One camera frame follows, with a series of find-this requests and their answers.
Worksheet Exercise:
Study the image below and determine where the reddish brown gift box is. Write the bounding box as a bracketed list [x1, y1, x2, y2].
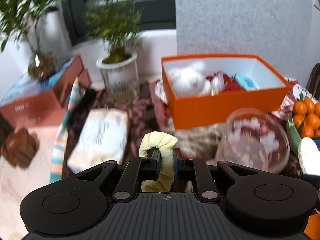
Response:
[80, 69, 93, 88]
[0, 54, 85, 128]

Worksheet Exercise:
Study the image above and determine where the printed glass cup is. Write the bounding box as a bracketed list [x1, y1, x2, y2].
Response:
[216, 107, 290, 174]

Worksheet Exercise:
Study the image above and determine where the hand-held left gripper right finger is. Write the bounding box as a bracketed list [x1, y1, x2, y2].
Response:
[173, 148, 260, 202]

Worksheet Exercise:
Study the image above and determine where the white round coaster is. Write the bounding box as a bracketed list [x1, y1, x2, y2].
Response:
[297, 137, 320, 175]

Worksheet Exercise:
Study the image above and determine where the round wooden holder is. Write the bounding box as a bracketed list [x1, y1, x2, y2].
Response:
[0, 127, 40, 169]

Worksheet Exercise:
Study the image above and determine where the wooden chair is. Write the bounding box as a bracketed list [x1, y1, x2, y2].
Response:
[307, 62, 320, 98]

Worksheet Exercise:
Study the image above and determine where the plaid striped tablecloth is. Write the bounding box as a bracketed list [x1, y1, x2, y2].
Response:
[49, 77, 83, 183]

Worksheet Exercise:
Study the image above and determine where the blue wipes packet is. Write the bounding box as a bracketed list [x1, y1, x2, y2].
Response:
[234, 75, 259, 91]

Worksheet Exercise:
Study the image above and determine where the pile of tangerines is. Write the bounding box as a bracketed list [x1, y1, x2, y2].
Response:
[292, 97, 320, 138]

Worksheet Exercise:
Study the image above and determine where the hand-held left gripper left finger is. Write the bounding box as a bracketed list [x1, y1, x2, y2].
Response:
[75, 148, 162, 202]

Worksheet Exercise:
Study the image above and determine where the orange box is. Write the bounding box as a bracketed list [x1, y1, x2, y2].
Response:
[161, 53, 291, 130]

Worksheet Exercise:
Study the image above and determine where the pale yellow fabric band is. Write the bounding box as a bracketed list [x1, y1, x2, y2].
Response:
[139, 131, 178, 193]

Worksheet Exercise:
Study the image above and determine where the white plush dog pink heart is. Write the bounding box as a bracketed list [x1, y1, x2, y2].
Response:
[168, 62, 213, 96]

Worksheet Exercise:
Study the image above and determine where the plant in glass vase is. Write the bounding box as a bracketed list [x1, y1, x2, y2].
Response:
[0, 0, 74, 80]

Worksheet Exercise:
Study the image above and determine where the plant in white pot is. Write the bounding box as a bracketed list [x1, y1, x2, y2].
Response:
[84, 0, 143, 97]

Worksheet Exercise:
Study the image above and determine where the red patterned blanket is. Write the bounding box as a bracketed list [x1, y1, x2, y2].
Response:
[61, 80, 308, 193]

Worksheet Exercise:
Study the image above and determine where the dark red plush toy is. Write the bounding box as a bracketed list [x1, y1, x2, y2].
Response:
[205, 70, 247, 93]

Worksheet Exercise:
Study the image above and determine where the white tissue pack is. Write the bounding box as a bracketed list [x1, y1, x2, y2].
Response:
[66, 108, 130, 174]

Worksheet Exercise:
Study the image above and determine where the white red patterned cloth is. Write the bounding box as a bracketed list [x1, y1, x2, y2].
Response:
[272, 79, 310, 117]

